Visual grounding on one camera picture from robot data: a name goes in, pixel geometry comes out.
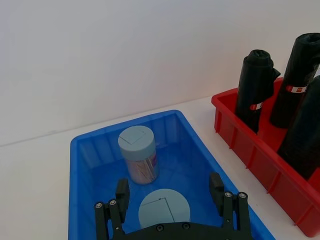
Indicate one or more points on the blue plastic bin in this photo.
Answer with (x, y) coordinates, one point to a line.
(190, 160)

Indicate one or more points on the red plastic bin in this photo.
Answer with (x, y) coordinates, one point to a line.
(270, 170)

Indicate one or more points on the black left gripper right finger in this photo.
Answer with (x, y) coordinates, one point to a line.
(228, 207)

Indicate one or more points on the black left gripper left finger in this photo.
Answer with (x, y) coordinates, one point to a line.
(119, 207)

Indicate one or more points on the toothpick jar with grey lid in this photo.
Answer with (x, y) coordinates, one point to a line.
(140, 155)
(165, 208)

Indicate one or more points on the black garbage bag roll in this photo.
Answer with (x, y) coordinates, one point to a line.
(255, 87)
(303, 135)
(297, 75)

